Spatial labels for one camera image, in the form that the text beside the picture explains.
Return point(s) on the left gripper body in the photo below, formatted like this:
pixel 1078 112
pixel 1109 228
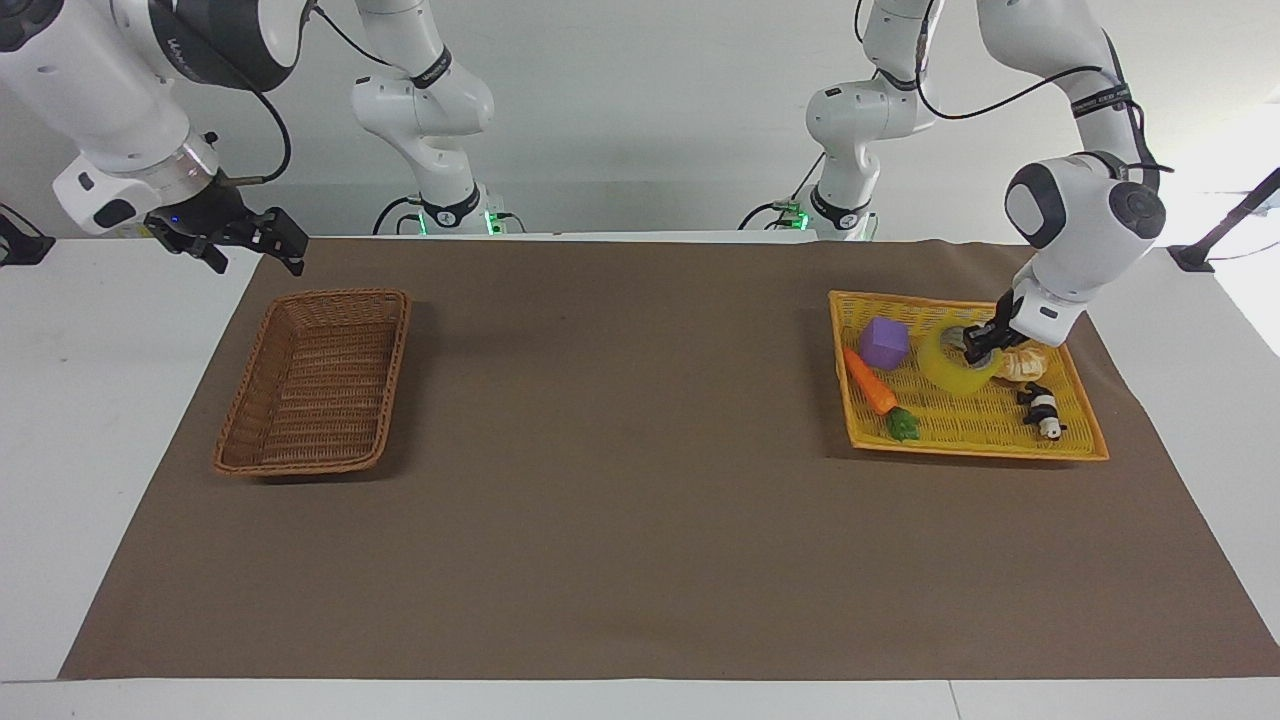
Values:
pixel 1007 312

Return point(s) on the black stand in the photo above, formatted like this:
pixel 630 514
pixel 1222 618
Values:
pixel 22 245
pixel 1235 212

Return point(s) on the yellow plastic basket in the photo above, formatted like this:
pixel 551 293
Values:
pixel 960 425

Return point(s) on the purple toy block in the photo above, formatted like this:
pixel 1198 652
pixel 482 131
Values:
pixel 884 343

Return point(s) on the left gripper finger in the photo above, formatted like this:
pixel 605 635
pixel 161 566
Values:
pixel 975 347
pixel 998 336

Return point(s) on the yellow tape roll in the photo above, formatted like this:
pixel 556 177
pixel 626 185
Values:
pixel 945 372

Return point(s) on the tan toy bread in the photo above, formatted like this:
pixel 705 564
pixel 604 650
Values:
pixel 1022 366

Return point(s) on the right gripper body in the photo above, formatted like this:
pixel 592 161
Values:
pixel 200 212

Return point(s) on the orange toy carrot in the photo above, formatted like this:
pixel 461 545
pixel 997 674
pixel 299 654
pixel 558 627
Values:
pixel 870 388

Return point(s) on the brown wicker basket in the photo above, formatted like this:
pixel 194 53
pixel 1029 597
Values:
pixel 320 385

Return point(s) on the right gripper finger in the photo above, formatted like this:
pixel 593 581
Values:
pixel 278 236
pixel 205 254

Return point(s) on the black and white toy panda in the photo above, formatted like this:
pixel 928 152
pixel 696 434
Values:
pixel 1042 408

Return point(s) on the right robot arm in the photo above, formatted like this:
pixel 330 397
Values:
pixel 100 100

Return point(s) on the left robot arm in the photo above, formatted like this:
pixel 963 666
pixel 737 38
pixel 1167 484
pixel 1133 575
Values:
pixel 1085 215

